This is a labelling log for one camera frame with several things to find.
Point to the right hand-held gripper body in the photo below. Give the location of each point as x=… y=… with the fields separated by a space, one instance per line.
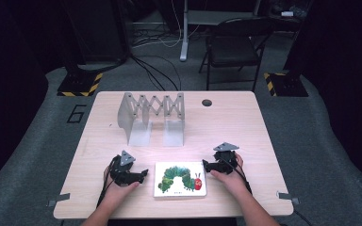
x=224 y=163

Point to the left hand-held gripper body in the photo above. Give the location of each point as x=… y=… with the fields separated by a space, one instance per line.
x=122 y=175

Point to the white caterpillar picture book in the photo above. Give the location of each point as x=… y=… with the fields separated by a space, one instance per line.
x=177 y=190

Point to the white expandable metal book rack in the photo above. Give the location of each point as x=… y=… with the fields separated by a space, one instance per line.
x=172 y=128

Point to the person's left hand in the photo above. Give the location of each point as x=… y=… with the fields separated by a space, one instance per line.
x=116 y=193

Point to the person's right hand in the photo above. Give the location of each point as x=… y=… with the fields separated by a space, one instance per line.
x=232 y=183

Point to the black table grommet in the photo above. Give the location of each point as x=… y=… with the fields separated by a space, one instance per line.
x=206 y=103

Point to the black yellow striped stand base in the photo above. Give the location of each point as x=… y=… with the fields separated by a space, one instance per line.
x=78 y=84
x=287 y=86

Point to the black folding chair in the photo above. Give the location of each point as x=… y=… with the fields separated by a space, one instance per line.
x=232 y=47

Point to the white-legged grey desk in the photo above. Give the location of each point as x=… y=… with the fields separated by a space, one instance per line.
x=184 y=37

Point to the black cabinet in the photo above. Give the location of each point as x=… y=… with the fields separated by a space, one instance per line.
x=103 y=31

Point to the small white device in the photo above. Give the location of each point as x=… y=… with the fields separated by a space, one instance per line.
x=287 y=13

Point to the grey table edge bracket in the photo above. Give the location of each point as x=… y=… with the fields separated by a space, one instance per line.
x=287 y=197
x=58 y=199

